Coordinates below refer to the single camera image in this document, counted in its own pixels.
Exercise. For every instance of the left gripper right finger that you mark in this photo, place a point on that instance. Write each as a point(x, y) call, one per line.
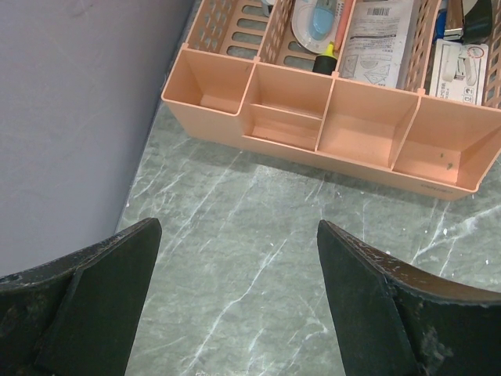
point(392, 318)

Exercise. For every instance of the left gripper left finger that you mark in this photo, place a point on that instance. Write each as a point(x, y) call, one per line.
point(78, 314)

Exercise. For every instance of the orange plastic desk organizer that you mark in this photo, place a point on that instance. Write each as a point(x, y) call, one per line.
point(397, 137)

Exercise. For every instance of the white stapler box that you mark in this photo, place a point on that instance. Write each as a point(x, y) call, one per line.
point(458, 72)

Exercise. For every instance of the yellow highlighter pen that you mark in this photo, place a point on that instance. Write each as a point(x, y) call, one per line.
point(325, 63)

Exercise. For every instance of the ruler set package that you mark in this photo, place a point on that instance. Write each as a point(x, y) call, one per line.
point(375, 45)

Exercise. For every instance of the blue correction tape pack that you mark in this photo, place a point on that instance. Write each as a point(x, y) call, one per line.
point(314, 23)

